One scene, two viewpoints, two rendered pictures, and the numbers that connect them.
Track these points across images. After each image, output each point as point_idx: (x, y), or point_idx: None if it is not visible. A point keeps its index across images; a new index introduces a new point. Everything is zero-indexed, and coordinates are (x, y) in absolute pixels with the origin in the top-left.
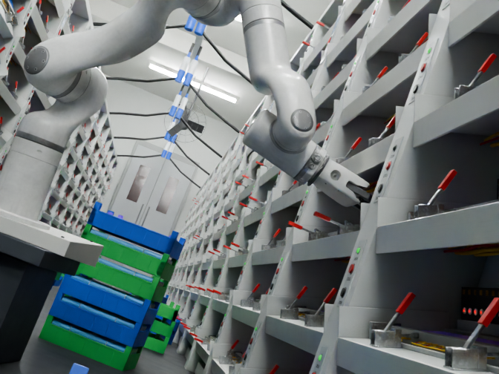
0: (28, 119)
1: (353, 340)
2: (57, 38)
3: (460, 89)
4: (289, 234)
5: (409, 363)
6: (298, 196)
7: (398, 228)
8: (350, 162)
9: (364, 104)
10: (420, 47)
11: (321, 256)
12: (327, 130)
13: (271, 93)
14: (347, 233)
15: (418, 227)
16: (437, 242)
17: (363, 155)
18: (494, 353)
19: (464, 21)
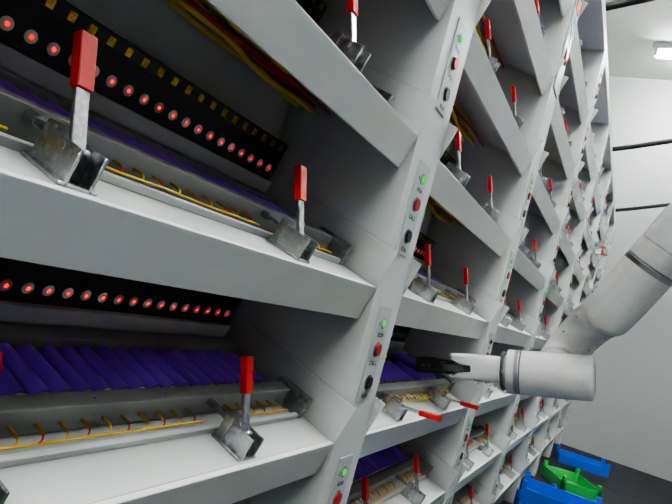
0: None
1: (461, 477)
2: None
3: (509, 321)
4: (342, 417)
5: (484, 464)
6: (313, 297)
7: (484, 404)
8: (454, 318)
9: (461, 213)
10: (507, 238)
11: (421, 434)
12: (389, 141)
13: (595, 329)
14: (458, 409)
15: (490, 403)
16: (490, 409)
17: (467, 321)
18: (478, 440)
19: (517, 259)
